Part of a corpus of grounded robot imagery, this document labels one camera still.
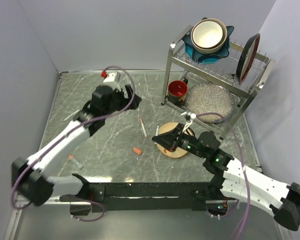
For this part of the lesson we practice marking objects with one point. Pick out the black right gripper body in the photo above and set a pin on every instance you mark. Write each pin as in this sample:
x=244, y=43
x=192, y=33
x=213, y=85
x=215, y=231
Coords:
x=174, y=142

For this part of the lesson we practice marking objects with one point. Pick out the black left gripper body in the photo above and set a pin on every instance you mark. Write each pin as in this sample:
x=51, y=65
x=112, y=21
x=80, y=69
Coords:
x=119, y=100

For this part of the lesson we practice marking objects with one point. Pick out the white marker with black tip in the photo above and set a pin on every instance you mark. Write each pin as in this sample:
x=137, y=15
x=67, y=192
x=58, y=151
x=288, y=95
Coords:
x=157, y=130

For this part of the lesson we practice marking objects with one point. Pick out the white marker with pink end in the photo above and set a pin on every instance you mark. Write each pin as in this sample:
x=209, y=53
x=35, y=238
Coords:
x=143, y=128

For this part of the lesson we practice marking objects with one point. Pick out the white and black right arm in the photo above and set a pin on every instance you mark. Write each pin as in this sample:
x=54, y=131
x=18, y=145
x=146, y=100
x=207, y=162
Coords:
x=236, y=180

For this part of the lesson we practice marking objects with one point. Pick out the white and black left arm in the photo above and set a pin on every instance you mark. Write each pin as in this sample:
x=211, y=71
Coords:
x=32, y=177

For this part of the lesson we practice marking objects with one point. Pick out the tan decorated plate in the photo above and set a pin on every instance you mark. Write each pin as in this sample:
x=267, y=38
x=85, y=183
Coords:
x=179, y=153

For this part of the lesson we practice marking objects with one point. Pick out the red and black mug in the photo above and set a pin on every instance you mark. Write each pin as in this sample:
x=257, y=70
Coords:
x=177, y=91

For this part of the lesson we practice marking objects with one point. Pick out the white marker with green end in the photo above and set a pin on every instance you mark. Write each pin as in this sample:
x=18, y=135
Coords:
x=71, y=115

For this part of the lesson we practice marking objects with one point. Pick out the speckled glass plate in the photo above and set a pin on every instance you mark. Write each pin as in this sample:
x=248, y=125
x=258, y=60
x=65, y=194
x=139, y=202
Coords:
x=208, y=97

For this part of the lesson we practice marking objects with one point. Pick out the steel dish rack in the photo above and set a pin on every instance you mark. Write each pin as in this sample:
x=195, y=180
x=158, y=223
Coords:
x=221, y=73

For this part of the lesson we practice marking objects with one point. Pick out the black base beam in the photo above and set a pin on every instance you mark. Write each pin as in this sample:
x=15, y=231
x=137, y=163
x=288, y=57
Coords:
x=136, y=196

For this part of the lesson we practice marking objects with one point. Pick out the cream bowl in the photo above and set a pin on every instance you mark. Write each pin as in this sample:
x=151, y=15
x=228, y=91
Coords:
x=209, y=35

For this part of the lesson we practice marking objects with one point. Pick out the dark red-rimmed plate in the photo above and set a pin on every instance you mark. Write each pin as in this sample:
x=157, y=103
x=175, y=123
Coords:
x=247, y=57

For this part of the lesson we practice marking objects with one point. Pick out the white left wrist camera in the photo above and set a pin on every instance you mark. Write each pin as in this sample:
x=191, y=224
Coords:
x=112, y=80

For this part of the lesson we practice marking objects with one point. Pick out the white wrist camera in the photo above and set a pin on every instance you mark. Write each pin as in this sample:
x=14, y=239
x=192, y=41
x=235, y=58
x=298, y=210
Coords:
x=112, y=80
x=189, y=117

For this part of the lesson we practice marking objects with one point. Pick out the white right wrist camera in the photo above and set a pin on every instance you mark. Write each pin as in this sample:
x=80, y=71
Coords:
x=189, y=117

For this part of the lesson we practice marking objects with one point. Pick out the aluminium frame rail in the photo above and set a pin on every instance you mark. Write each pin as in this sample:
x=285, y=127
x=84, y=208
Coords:
x=54, y=200

